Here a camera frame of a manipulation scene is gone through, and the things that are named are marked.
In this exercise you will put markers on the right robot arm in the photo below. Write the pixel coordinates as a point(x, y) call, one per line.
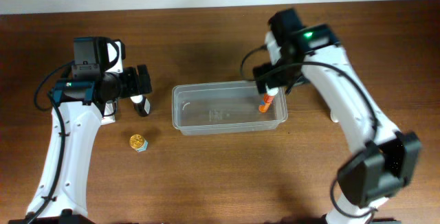
point(383, 158)

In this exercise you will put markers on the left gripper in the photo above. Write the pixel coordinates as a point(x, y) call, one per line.
point(143, 80)

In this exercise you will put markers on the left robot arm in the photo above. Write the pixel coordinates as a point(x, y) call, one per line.
point(83, 99)

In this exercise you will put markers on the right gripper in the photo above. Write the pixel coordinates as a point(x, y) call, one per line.
point(267, 78)

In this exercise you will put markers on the white spray bottle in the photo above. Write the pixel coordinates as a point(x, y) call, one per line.
point(333, 117)

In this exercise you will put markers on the orange tablet tube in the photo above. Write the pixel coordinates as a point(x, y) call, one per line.
point(266, 102)

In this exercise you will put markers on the white Panadol box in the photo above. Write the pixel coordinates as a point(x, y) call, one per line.
point(109, 116)

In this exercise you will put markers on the small jar gold lid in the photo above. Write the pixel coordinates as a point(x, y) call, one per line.
point(138, 143)

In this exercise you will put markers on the dark bottle white cap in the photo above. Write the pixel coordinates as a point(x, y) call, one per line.
point(141, 105)

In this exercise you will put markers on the clear plastic container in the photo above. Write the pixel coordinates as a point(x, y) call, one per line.
point(224, 107)

